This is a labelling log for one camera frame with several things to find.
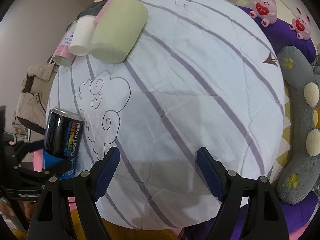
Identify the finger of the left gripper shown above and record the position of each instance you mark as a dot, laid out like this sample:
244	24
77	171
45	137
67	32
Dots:
62	170

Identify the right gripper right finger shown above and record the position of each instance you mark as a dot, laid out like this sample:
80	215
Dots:
253	199

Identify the blue black cooltowel can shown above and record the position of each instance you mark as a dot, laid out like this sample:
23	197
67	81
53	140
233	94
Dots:
62	137

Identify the white paper cup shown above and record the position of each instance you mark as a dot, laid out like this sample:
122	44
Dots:
82	37

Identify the light green felt cup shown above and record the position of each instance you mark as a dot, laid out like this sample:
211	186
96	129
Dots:
118	30

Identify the grey plush toy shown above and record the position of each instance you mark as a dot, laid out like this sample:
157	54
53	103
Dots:
302	172

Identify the beige jacket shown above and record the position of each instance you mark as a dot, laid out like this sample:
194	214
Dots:
34	96

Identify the pink green labelled bottle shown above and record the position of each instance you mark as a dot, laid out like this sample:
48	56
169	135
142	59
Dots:
62	56

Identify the dark grey cloth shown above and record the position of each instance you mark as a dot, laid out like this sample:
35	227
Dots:
92	10

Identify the purple cushion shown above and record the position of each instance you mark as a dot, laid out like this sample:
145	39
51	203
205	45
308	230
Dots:
279	35

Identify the small pink bunny plush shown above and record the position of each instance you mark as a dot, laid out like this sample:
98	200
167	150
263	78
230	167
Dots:
301	25

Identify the large pink bunny plush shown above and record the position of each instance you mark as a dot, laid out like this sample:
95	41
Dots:
266	10

